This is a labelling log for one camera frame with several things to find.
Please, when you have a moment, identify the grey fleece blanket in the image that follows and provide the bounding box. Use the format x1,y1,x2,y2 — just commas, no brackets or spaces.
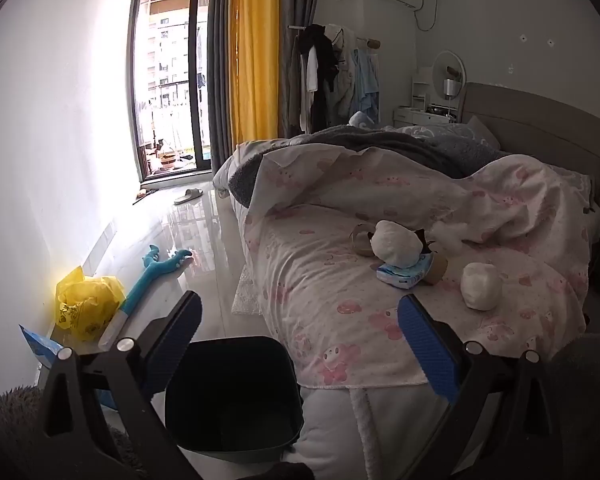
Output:
228,125,511,209

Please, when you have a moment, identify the bed with grey headboard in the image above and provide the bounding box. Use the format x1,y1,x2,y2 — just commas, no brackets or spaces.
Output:
212,141,461,480

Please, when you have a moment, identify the grey bed headboard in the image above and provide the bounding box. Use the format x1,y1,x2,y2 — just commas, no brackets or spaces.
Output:
460,82,600,211

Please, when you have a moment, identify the small white paper ball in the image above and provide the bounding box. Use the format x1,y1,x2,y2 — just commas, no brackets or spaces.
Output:
461,261,503,311

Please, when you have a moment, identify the round white mirror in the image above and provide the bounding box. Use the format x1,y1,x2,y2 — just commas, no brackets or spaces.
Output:
432,50,467,98

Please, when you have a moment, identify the white vanity table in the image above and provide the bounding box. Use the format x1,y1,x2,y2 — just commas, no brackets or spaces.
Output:
394,67,463,126

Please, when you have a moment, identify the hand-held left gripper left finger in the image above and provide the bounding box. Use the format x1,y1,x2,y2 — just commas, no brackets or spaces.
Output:
36,290,203,480

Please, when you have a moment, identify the black framed balcony door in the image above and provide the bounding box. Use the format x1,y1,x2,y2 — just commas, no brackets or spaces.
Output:
130,0,216,183

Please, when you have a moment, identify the flat bubble wrap sheet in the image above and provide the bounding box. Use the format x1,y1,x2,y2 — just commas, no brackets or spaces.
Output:
232,267,266,316

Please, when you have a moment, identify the grey curtain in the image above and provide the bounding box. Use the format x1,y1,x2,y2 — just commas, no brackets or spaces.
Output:
207,0,238,177
277,0,326,138

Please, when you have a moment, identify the black hanging garment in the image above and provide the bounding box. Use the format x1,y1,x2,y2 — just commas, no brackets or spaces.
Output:
300,24,341,126

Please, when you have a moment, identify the grey fuzzy cloth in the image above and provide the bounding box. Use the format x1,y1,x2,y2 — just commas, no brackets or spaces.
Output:
0,385,131,480

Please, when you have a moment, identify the air conditioner power cable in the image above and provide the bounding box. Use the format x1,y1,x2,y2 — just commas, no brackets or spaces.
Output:
412,0,442,32

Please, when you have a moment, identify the yellow plastic bag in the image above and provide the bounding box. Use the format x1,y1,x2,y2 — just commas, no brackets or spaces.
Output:
55,266,126,342

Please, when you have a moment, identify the grey pillow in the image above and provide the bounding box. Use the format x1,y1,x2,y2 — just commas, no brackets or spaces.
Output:
467,115,501,148

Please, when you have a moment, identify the grey hanging coat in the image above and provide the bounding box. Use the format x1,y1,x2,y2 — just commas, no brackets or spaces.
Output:
286,35,311,136

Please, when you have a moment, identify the blue plush toy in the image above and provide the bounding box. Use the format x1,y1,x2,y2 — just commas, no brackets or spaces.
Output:
98,244,195,352

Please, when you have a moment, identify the pink printed blanket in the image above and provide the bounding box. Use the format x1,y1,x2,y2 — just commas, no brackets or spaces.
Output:
237,147,593,388

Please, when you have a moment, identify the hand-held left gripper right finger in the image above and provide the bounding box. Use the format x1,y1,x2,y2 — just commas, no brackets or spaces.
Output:
397,294,563,480

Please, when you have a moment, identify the blue tissue packet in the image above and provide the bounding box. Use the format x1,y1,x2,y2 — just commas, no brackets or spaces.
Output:
376,252,436,288

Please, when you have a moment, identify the blue printed packaging bag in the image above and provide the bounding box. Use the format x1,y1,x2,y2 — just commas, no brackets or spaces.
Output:
19,325,116,411

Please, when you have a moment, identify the white hanging garment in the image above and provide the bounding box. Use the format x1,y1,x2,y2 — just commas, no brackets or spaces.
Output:
330,25,366,116

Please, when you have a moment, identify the dark trash bin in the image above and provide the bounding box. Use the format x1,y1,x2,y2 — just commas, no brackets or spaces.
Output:
164,336,305,463

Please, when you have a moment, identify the large white paper ball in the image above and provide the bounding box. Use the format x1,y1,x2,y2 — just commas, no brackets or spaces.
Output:
370,220,425,268

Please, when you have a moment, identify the light blue hanging garment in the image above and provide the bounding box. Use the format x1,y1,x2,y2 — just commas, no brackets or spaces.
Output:
352,47,381,126

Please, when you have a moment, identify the yellow curtain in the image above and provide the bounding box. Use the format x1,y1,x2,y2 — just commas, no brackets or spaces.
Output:
228,0,281,147

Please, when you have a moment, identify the brown striped jar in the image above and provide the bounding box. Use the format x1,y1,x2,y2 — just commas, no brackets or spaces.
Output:
157,140,178,173

